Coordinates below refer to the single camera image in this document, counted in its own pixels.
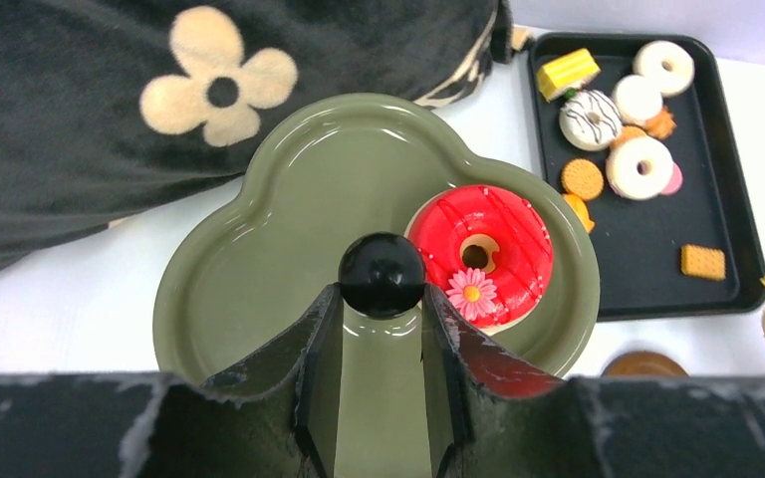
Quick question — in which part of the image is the red flower donut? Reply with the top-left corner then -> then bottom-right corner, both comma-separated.
405,185 -> 555,335

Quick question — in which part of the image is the white round pastry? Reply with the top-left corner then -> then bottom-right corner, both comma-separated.
612,75 -> 663,126

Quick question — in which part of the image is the orange fish biscuit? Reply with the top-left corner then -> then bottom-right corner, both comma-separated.
563,193 -> 596,233

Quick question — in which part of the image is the square waffle biscuit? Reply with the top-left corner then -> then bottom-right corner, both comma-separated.
680,244 -> 726,282

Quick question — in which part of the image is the brown wooden coaster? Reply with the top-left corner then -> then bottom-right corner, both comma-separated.
602,351 -> 687,376

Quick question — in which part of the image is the white ring donut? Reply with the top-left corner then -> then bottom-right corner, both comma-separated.
606,136 -> 674,200

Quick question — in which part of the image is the black floral pillow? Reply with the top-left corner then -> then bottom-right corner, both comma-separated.
0,1 -> 530,271

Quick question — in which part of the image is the black dessert tray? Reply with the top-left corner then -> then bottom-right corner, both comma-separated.
528,32 -> 765,322

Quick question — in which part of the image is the orange flower biscuit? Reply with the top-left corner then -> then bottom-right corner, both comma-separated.
643,105 -> 677,140

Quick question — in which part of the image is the pink macaron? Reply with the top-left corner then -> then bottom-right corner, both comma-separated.
660,162 -> 683,196

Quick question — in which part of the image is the round orange biscuit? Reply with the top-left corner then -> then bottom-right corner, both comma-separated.
560,158 -> 605,201

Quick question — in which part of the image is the yellow layered cake slice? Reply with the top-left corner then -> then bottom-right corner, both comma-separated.
536,48 -> 601,102

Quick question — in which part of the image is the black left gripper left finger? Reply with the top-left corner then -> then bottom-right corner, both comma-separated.
201,284 -> 344,477

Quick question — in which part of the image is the white glazed donut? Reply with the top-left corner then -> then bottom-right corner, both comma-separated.
633,40 -> 695,98

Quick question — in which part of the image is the green three-tier serving stand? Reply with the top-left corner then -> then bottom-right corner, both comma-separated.
152,93 -> 602,478

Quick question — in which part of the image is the chocolate striped white donut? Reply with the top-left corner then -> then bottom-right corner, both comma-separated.
559,90 -> 624,151

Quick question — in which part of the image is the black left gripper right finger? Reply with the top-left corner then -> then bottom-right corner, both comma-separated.
421,285 -> 563,477

